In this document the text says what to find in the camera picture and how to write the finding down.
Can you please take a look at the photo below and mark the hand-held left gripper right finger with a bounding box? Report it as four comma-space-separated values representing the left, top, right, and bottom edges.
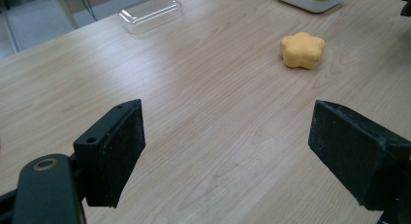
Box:
307, 99, 411, 212

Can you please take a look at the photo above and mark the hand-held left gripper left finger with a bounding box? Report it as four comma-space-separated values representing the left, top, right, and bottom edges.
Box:
73, 98, 146, 208

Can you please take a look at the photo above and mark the yellow flower-shaped sponge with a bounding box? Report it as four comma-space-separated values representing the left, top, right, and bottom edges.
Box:
279, 31, 327, 70

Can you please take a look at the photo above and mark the clear plastic lid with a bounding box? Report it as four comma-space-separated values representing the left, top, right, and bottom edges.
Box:
117, 0, 184, 36

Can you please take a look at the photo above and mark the dark object at table edge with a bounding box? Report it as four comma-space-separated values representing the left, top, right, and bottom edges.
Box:
399, 0, 411, 18

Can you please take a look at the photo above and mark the black cable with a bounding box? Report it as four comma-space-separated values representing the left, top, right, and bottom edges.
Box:
77, 0, 99, 22

